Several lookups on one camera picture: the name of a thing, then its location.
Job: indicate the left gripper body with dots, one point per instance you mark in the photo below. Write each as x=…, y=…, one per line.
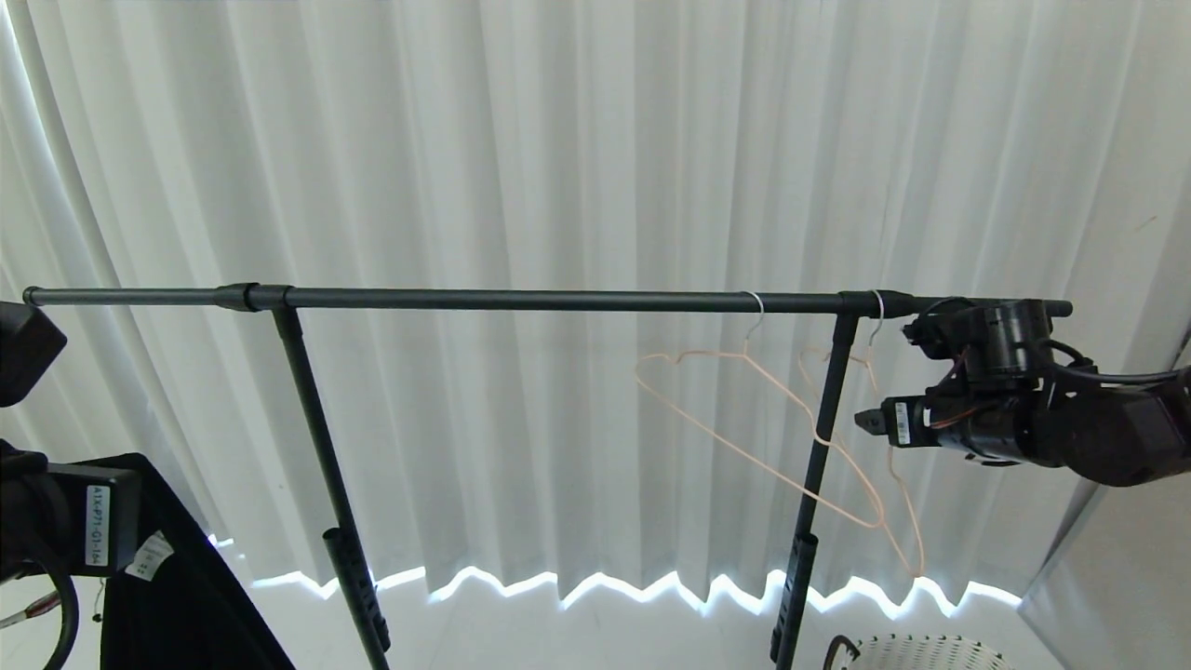
x=56, y=512

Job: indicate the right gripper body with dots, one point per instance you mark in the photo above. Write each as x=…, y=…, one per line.
x=968, y=433

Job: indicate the pink clothes hanger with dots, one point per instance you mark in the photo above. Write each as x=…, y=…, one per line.
x=880, y=321
x=745, y=349

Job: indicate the black garment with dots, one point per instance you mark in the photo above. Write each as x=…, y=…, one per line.
x=186, y=614

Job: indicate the white laundry basket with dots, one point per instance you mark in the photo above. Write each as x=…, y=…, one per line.
x=930, y=651

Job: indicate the black clothes rack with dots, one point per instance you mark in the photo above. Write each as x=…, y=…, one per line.
x=558, y=300

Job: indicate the white curtain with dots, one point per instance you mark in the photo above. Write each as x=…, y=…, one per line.
x=595, y=140

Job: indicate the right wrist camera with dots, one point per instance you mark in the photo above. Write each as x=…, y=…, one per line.
x=940, y=335

